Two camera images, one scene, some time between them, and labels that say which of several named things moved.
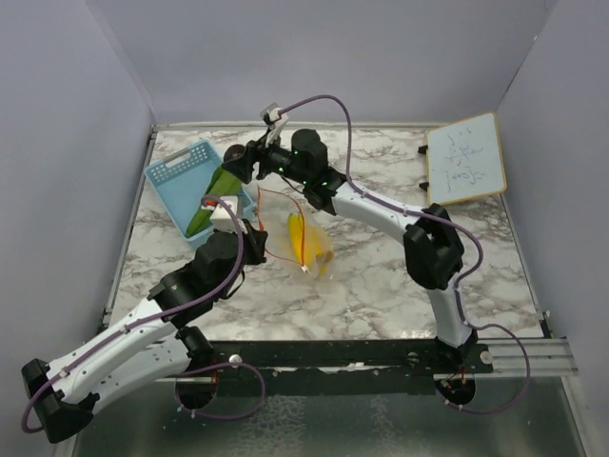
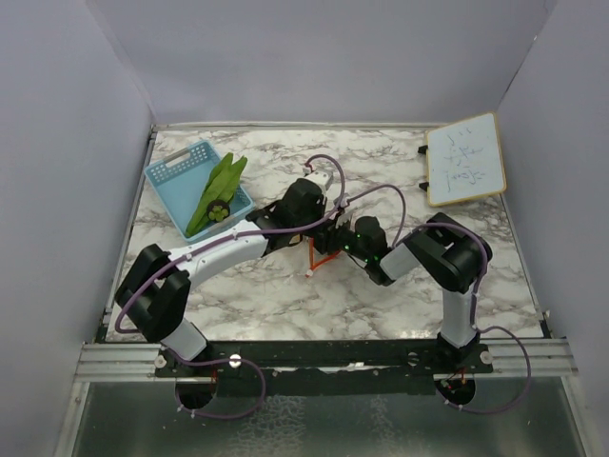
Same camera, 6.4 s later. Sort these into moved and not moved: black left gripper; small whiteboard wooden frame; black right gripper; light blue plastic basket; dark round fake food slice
Moved: dark round fake food slice; black left gripper; black right gripper
Not moved: light blue plastic basket; small whiteboard wooden frame
